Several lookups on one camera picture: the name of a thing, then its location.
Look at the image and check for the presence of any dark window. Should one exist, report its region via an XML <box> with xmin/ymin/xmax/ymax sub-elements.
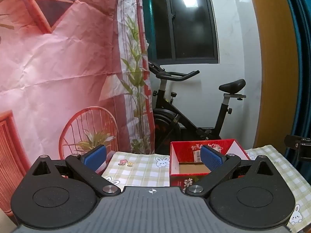
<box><xmin>142</xmin><ymin>0</ymin><xmax>219</xmax><ymax>65</ymax></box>

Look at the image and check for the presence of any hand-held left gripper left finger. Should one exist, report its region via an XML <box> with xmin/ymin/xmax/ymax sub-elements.
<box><xmin>31</xmin><ymin>144</ymin><xmax>121</xmax><ymax>197</ymax></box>

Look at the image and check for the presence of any teal curtain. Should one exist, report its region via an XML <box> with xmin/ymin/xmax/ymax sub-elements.
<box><xmin>279</xmin><ymin>0</ymin><xmax>311</xmax><ymax>162</ymax></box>

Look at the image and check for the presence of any printed pink backdrop cloth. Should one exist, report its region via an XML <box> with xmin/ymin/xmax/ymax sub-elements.
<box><xmin>0</xmin><ymin>0</ymin><xmax>156</xmax><ymax>224</ymax></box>

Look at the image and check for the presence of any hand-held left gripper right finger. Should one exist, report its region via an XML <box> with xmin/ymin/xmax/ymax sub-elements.
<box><xmin>185</xmin><ymin>145</ymin><xmax>275</xmax><ymax>197</ymax></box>

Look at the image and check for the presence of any black exercise bike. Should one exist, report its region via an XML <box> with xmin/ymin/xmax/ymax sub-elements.
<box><xmin>147</xmin><ymin>62</ymin><xmax>246</xmax><ymax>156</ymax></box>

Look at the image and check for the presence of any wooden door panel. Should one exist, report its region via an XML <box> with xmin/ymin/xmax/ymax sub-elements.
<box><xmin>245</xmin><ymin>0</ymin><xmax>300</xmax><ymax>151</ymax></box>

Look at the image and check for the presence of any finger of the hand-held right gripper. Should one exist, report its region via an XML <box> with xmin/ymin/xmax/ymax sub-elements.
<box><xmin>284</xmin><ymin>135</ymin><xmax>311</xmax><ymax>162</ymax></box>

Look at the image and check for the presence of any checkered bunny tablecloth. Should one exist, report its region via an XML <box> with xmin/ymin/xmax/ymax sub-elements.
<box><xmin>97</xmin><ymin>145</ymin><xmax>311</xmax><ymax>233</ymax></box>

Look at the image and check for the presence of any red cardboard box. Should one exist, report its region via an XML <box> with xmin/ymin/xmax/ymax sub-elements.
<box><xmin>169</xmin><ymin>139</ymin><xmax>252</xmax><ymax>187</ymax></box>

